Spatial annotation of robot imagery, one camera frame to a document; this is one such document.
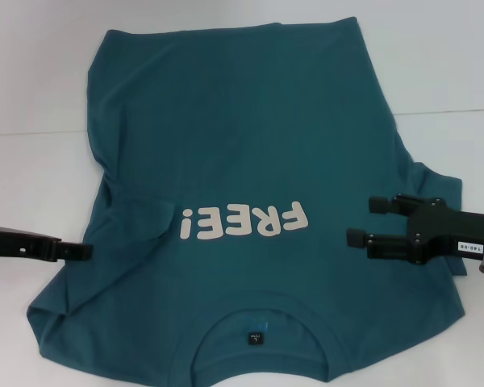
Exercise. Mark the teal t-shirt with FREE print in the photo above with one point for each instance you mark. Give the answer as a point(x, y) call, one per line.
point(246, 141)

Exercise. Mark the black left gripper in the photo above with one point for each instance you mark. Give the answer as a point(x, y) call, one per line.
point(20, 244)

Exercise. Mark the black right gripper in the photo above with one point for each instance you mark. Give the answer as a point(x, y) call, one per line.
point(456, 238)

